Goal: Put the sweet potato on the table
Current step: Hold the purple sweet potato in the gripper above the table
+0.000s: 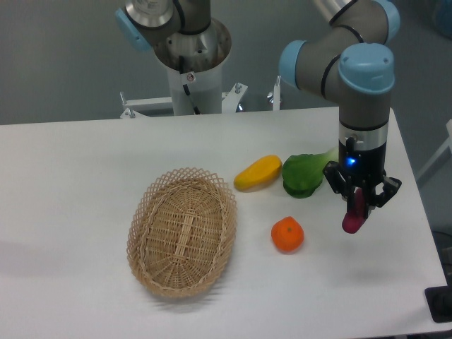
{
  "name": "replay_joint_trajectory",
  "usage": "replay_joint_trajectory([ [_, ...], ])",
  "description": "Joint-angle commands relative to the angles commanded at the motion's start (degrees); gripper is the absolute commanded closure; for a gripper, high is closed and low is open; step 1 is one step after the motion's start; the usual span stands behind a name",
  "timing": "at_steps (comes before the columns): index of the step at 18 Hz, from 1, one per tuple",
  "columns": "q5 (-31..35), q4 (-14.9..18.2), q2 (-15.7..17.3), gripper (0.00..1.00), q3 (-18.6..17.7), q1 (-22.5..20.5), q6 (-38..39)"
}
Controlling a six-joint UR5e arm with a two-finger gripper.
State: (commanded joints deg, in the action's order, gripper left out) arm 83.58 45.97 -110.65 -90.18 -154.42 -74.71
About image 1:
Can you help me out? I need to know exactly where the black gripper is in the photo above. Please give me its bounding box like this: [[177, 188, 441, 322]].
[[323, 137, 402, 220]]

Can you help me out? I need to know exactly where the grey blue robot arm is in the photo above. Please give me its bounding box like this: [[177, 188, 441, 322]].
[[115, 1, 401, 218]]

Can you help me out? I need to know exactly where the green bok choy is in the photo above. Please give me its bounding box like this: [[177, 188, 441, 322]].
[[282, 147, 338, 198]]

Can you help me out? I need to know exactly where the orange tangerine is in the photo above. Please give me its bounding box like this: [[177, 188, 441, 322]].
[[270, 216, 304, 252]]

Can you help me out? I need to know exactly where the yellow mango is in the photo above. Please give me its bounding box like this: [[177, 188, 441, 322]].
[[233, 155, 283, 191]]

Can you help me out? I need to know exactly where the black device at table edge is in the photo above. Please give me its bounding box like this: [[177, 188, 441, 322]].
[[424, 285, 451, 323]]

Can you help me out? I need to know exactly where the woven wicker basket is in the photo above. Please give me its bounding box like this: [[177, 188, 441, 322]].
[[126, 167, 237, 298]]

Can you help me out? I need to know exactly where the white frame at right edge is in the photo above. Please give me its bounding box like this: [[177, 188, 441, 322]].
[[416, 120, 451, 182]]

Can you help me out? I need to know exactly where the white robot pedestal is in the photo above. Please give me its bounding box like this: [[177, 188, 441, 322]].
[[153, 18, 232, 116]]

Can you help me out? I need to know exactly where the black cable on pedestal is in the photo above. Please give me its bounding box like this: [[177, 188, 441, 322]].
[[178, 55, 202, 116]]

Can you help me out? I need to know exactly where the white metal base frame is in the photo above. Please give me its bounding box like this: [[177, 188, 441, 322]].
[[119, 76, 283, 119]]

